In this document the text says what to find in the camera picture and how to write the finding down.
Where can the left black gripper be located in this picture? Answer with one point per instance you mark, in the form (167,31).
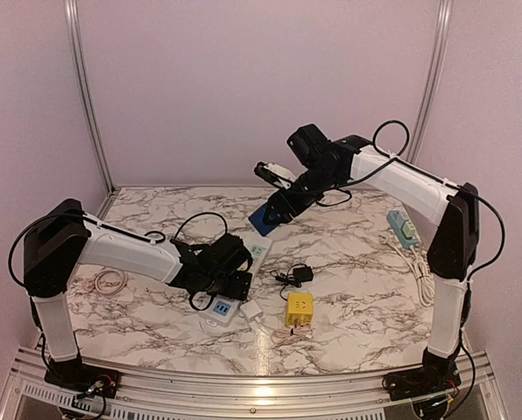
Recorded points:
(239,289)

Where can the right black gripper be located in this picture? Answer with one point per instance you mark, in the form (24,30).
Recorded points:
(285,206)

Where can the blue cube socket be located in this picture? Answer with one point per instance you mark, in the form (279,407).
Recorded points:
(265,220)

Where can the white multicolour power strip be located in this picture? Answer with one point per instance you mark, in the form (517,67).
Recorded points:
(225,307)

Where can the white usb charger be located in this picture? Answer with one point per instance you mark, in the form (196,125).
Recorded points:
(251,310)

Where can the black power adapter with cable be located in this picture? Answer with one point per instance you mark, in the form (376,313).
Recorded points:
(295,277)

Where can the yellow cube socket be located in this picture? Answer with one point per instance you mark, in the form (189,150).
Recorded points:
(299,309)

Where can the teal power strip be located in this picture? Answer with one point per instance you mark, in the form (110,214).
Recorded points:
(408,250)

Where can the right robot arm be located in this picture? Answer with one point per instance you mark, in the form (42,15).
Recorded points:
(453,210)

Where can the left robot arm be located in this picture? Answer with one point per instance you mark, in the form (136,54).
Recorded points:
(58,243)

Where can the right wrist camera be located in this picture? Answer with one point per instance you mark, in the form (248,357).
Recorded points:
(275,175)

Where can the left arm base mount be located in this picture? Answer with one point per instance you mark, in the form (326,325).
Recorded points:
(81,377)

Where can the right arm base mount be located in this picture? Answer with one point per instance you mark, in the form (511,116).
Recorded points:
(418,382)

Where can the right aluminium frame post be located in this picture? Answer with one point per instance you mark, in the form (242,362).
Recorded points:
(432,82)

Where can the aluminium frame post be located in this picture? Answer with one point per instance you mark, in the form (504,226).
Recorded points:
(80,68)
(432,82)

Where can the front aluminium rail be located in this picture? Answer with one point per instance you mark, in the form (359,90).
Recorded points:
(148,393)

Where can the left aluminium frame post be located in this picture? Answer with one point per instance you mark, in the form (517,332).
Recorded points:
(80,68)

